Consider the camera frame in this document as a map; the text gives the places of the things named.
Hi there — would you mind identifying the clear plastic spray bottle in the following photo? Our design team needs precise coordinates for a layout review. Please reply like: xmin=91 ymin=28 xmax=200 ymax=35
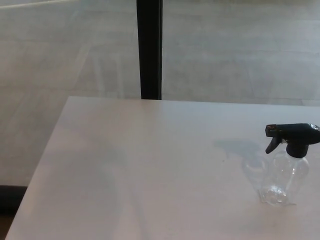
xmin=259 ymin=150 xmax=311 ymax=207

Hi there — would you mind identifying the black vertical window post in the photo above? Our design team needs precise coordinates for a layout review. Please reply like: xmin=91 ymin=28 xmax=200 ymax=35
xmin=136 ymin=0 xmax=164 ymax=101

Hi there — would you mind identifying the black trigger spray lid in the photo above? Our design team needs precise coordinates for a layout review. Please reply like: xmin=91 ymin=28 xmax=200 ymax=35
xmin=264 ymin=122 xmax=320 ymax=158

